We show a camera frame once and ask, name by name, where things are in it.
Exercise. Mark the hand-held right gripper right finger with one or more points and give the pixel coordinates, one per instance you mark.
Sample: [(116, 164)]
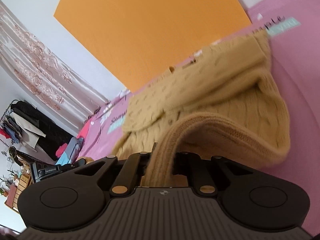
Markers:
[(187, 165)]

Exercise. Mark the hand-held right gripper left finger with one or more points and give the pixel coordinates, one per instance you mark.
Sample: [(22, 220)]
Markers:
[(138, 163)]

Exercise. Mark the metal clothes rack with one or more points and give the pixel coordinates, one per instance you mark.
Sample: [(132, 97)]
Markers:
[(6, 112)]

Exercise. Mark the grey and blue garment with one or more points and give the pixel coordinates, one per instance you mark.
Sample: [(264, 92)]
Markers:
[(71, 148)]

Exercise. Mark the wooden crate shelf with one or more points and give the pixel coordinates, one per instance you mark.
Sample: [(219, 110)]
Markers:
[(21, 185)]

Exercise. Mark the black hanging coat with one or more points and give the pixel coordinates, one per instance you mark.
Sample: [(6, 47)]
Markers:
[(50, 132)]

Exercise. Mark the green potted plant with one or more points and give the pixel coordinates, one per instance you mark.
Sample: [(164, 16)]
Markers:
[(6, 180)]

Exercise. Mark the beige hanging garment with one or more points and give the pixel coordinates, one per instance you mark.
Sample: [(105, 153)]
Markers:
[(27, 131)]

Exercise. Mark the red cloth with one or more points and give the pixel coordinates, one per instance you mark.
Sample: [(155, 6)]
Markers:
[(84, 130)]

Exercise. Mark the pink floral curtain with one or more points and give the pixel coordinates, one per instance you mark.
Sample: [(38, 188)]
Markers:
[(42, 65)]

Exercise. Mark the orange headboard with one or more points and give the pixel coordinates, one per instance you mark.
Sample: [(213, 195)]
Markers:
[(150, 30)]

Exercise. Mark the pink printed bedsheet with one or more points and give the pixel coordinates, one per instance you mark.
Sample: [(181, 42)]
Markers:
[(300, 80)]

